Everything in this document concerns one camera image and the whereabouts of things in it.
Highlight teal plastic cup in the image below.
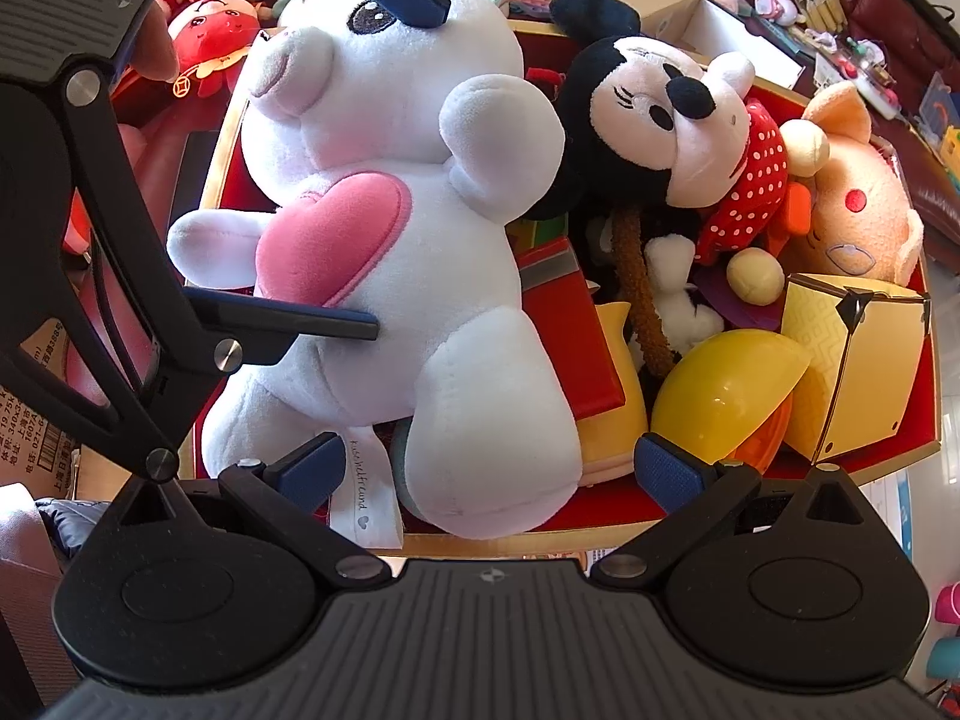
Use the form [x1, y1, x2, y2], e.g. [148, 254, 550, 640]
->
[925, 632, 960, 685]

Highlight yellow plastic bowl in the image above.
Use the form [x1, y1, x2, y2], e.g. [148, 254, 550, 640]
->
[650, 328, 813, 459]

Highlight Minnie Mouse plush toy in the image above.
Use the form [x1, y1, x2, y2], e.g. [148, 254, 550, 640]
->
[525, 0, 830, 380]

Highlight brown leather sofa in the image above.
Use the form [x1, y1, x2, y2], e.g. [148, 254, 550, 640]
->
[697, 0, 960, 280]

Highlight brown fuzzy plush toy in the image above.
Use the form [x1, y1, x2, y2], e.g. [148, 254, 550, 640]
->
[608, 206, 677, 383]

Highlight peach pig plush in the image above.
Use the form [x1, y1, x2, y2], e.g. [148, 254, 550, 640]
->
[784, 80, 926, 288]

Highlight yellow plastic toy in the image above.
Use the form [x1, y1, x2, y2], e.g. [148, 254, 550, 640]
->
[576, 300, 650, 490]

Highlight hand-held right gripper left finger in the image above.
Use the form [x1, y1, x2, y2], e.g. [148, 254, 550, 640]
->
[109, 433, 393, 588]

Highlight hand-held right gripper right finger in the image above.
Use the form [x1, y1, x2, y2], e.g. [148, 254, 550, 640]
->
[590, 433, 871, 587]

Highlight red doll plush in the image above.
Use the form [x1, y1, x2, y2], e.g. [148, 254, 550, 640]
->
[166, 0, 260, 103]

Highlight red gold-trimmed box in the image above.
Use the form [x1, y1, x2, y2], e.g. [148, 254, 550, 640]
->
[180, 15, 944, 560]

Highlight yellow patterned paper box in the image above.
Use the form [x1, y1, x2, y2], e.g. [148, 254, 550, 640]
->
[779, 271, 932, 464]

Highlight white unicorn plush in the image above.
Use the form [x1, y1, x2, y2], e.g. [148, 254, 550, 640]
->
[166, 0, 585, 542]

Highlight labelled cardboard carton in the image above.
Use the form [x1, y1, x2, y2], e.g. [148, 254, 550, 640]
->
[0, 381, 137, 505]

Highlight person's left hand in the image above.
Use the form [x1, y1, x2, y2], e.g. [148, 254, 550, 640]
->
[133, 0, 180, 83]

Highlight orange plastic bowl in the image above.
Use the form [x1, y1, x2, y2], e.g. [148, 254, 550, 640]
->
[718, 396, 795, 476]

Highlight pink plastic cup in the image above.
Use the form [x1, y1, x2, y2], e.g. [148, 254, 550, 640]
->
[932, 580, 960, 647]

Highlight clutter of small toys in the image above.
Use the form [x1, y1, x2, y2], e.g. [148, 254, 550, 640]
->
[753, 0, 960, 182]

